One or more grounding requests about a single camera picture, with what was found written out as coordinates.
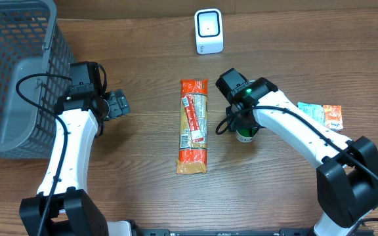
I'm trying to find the green lid round can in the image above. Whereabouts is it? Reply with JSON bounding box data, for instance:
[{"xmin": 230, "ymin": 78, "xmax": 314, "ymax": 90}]
[{"xmin": 236, "ymin": 128, "xmax": 259, "ymax": 143}]

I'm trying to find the long orange cracker pack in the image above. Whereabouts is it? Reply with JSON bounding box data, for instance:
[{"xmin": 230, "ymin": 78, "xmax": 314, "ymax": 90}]
[{"xmin": 177, "ymin": 79, "xmax": 208, "ymax": 174}]

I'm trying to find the teal snack packet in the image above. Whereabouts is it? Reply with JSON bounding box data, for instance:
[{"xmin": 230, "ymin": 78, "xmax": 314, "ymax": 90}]
[{"xmin": 297, "ymin": 102, "xmax": 325, "ymax": 125}]

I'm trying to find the small orange snack box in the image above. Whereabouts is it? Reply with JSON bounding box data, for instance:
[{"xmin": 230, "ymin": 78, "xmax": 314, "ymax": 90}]
[{"xmin": 323, "ymin": 105, "xmax": 343, "ymax": 132}]

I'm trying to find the red stick snack packet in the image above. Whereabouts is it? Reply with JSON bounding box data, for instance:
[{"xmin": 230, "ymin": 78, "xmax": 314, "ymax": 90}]
[{"xmin": 182, "ymin": 94, "xmax": 204, "ymax": 142}]

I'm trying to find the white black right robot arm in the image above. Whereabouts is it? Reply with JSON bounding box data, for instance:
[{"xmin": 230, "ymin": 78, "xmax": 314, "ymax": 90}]
[{"xmin": 216, "ymin": 74, "xmax": 378, "ymax": 235}]

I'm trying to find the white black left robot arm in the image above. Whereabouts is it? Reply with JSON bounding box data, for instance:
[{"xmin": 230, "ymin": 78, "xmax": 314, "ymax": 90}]
[{"xmin": 19, "ymin": 107, "xmax": 135, "ymax": 235}]

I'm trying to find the white barcode scanner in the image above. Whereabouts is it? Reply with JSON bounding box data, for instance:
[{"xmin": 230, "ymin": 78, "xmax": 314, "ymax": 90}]
[{"xmin": 194, "ymin": 9, "xmax": 224, "ymax": 54}]

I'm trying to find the grey plastic mesh basket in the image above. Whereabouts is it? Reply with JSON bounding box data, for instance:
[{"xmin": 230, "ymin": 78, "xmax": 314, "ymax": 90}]
[{"xmin": 0, "ymin": 0, "xmax": 75, "ymax": 159}]

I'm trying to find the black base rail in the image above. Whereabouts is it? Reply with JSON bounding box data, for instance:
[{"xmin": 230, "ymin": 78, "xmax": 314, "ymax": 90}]
[{"xmin": 137, "ymin": 228, "xmax": 312, "ymax": 236}]

